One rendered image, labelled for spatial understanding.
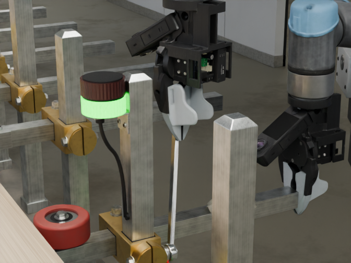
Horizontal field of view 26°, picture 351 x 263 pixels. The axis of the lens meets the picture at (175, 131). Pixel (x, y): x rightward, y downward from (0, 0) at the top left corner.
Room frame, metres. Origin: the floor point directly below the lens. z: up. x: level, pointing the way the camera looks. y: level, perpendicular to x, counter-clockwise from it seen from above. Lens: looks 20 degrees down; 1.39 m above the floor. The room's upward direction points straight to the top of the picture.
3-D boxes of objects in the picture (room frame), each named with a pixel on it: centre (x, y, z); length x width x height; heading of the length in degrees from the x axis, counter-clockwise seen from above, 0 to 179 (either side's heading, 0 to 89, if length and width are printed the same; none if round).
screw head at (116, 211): (1.06, 0.09, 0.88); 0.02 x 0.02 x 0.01
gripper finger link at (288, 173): (1.20, -0.22, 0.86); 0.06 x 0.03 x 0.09; 119
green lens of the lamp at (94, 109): (0.97, 0.10, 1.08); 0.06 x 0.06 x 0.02
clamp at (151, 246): (1.01, 0.07, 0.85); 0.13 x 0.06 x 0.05; 28
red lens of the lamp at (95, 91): (0.97, 0.10, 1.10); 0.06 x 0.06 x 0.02
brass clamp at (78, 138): (1.23, 0.18, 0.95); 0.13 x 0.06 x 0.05; 28
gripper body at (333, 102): (1.19, -0.23, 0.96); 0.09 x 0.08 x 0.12; 119
